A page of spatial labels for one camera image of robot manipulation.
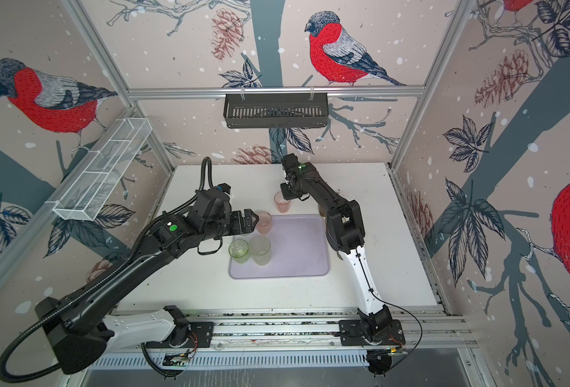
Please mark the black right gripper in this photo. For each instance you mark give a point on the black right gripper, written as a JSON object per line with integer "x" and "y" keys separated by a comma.
{"x": 287, "y": 193}

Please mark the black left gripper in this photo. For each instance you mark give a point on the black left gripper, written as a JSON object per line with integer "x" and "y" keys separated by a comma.
{"x": 240, "y": 226}

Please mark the pink glass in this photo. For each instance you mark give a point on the pink glass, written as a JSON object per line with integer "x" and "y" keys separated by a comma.
{"x": 282, "y": 204}
{"x": 264, "y": 225}

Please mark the tall pale green dimpled glass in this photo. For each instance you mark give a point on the tall pale green dimpled glass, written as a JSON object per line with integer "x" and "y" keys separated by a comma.
{"x": 260, "y": 250}

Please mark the bright green faceted glass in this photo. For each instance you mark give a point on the bright green faceted glass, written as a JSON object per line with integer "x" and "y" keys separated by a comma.
{"x": 239, "y": 251}

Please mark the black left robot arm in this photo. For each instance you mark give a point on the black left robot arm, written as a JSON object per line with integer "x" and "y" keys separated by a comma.
{"x": 80, "y": 327}

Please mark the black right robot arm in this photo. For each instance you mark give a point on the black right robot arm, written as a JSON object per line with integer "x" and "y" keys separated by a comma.
{"x": 345, "y": 234}

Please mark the lilac plastic tray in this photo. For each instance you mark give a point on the lilac plastic tray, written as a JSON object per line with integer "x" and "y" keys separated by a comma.
{"x": 298, "y": 248}

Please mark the dark olive glass far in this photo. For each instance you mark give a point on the dark olive glass far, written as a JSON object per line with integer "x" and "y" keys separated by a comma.
{"x": 322, "y": 211}

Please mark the aluminium back crossbar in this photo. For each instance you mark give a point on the aluminium back crossbar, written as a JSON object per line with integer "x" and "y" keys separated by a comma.
{"x": 371, "y": 91}

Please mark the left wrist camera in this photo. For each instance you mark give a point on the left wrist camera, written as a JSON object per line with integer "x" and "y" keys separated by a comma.
{"x": 225, "y": 188}

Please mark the black hanging wire basket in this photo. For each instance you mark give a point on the black hanging wire basket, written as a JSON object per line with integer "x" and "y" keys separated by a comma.
{"x": 252, "y": 111}

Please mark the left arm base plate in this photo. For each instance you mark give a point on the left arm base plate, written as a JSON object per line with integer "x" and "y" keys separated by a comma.
{"x": 190, "y": 335}

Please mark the white wire mesh shelf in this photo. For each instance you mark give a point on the white wire mesh shelf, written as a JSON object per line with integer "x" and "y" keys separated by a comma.
{"x": 90, "y": 191}

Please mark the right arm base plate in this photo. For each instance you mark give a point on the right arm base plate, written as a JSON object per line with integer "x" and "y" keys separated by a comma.
{"x": 354, "y": 333}

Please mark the aluminium front rail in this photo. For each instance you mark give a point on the aluminium front rail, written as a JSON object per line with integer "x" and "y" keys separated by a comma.
{"x": 285, "y": 330}

